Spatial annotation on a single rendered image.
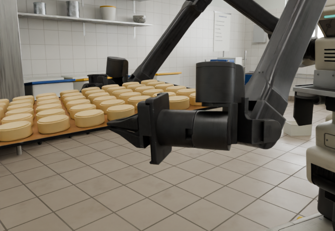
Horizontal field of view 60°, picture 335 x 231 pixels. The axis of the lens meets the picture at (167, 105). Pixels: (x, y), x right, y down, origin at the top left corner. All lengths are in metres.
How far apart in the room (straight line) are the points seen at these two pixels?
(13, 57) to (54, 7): 1.41
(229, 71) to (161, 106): 0.12
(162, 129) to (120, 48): 4.59
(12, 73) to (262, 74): 2.99
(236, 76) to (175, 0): 5.51
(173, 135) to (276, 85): 0.18
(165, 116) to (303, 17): 0.29
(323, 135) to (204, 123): 0.88
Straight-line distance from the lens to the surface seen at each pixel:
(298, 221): 1.66
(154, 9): 5.53
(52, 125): 0.49
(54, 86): 3.74
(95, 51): 4.74
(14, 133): 0.50
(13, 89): 3.32
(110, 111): 0.52
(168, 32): 1.00
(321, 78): 1.20
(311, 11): 0.58
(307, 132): 4.32
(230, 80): 0.42
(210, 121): 0.41
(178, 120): 0.42
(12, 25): 3.33
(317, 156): 1.23
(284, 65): 0.51
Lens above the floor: 1.10
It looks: 10 degrees down
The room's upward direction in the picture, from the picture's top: straight up
